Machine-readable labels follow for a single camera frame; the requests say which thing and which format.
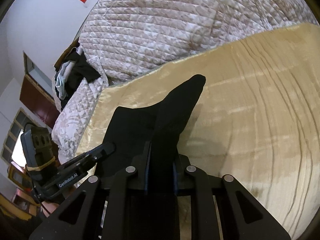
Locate black pants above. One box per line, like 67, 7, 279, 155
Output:
96, 74, 207, 240

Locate person's left hand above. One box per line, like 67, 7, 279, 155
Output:
39, 201, 59, 219

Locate dark red wooden cabinet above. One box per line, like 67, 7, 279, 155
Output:
20, 74, 60, 128

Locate dark clothes pile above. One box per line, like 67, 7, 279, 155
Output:
54, 46, 101, 110

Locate gold satin bedspread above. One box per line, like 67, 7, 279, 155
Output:
77, 23, 319, 239

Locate beige quilted floral comforter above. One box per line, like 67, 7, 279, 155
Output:
52, 0, 317, 163

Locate window with frame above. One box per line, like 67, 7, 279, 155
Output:
1, 108, 30, 168

